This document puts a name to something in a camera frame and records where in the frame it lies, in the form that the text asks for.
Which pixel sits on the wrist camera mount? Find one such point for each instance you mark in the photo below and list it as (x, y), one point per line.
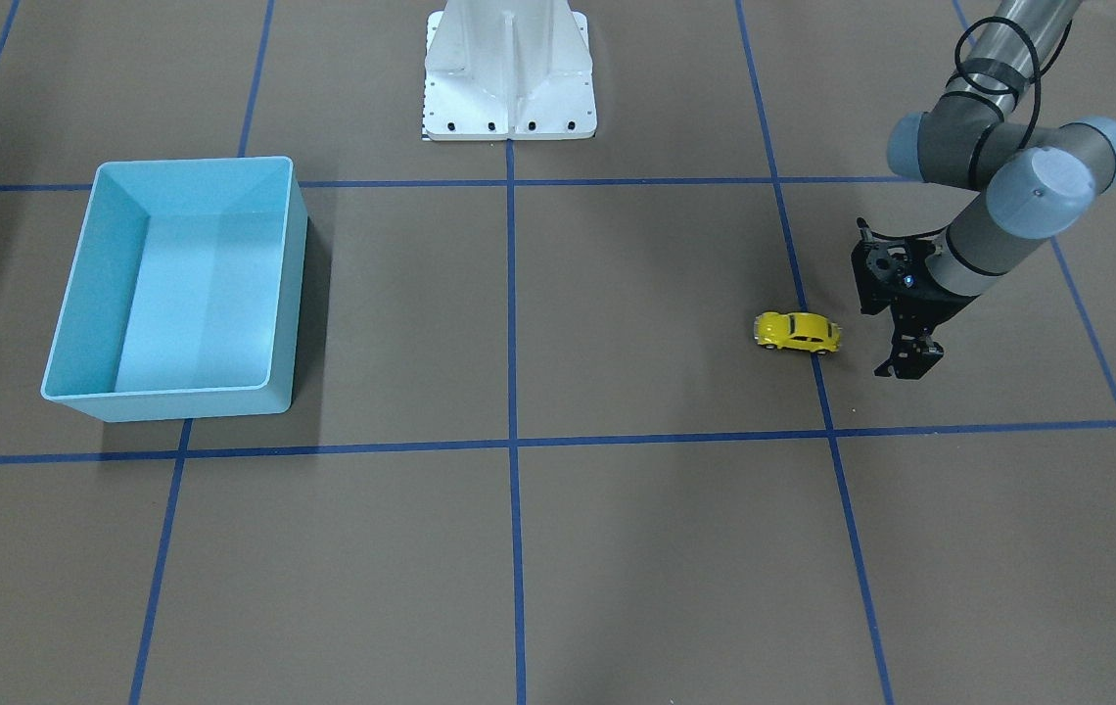
(883, 268)

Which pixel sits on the light blue plastic bin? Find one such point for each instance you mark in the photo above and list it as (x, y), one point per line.
(184, 292)

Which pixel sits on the yellow beetle toy car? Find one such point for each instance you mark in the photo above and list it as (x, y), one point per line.
(800, 331)

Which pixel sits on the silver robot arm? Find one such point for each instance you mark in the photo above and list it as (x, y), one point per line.
(1029, 182)

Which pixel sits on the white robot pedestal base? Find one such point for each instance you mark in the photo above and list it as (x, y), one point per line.
(508, 70)

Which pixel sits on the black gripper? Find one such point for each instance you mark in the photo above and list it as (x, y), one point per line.
(932, 303)

